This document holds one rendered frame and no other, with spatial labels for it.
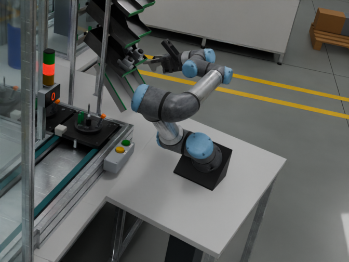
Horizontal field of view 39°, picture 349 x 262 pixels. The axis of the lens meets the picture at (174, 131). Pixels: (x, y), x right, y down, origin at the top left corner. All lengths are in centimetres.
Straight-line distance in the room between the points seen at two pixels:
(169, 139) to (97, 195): 41
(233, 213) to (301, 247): 137
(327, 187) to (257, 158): 164
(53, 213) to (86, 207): 23
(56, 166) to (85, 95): 81
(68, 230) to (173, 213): 46
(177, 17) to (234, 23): 72
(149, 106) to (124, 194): 55
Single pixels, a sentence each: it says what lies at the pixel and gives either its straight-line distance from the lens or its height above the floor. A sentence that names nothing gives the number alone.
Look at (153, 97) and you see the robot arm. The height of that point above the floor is 142.
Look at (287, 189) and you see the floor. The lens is 408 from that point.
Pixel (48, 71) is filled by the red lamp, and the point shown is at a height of 133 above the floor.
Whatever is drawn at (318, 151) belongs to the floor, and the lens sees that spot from 473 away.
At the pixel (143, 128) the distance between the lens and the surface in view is 274.
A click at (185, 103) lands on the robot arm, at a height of 143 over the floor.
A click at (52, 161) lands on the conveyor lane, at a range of 233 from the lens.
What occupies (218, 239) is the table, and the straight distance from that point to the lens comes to 213.
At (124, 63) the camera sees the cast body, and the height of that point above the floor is 124.
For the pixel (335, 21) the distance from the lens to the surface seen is 769.
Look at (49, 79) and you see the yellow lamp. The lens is 221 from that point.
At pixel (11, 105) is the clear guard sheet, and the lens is 141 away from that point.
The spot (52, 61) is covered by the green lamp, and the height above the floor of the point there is 138.
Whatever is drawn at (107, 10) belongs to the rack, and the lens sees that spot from 242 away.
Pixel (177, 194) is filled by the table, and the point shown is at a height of 86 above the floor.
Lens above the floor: 228
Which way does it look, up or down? 31 degrees down
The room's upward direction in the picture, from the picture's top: 10 degrees clockwise
